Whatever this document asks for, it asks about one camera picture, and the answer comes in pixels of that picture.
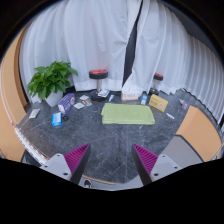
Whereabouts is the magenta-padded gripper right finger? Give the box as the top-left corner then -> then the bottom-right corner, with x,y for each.
131,143 -> 183,186

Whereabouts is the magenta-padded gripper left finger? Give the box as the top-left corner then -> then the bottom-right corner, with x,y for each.
39,143 -> 92,185

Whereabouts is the green towel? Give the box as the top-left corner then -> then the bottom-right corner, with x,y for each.
100,102 -> 156,126

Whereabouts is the blue and white box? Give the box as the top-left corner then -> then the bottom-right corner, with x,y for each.
51,112 -> 64,128

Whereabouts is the orange wooden desk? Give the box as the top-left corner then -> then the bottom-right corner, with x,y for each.
162,105 -> 224,164

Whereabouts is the flat white packet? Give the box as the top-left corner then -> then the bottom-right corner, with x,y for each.
28,108 -> 41,120

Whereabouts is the purple cardboard box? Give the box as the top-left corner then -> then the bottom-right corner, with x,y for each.
57,92 -> 77,115

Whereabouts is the white sachet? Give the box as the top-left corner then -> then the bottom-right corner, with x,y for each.
73,102 -> 86,110

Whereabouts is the blister pack of pills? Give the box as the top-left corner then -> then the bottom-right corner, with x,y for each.
81,98 -> 93,107

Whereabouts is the small blue-white carton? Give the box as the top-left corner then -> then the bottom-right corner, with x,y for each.
140,93 -> 148,106

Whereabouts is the white and orange tissue box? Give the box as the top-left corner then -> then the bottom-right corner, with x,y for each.
120,89 -> 143,102

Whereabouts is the green plant in white pot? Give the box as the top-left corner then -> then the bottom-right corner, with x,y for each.
27,60 -> 79,108

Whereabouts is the stack of white-blue booklets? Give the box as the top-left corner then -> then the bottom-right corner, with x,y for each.
97,89 -> 111,99

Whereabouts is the black stool with red top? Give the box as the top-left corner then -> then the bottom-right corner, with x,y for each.
88,68 -> 109,102
148,72 -> 165,96

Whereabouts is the orange wooden panel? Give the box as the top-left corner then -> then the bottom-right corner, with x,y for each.
0,28 -> 32,163

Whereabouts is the white curtain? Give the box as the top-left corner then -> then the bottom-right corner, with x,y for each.
18,0 -> 143,104
121,0 -> 224,125

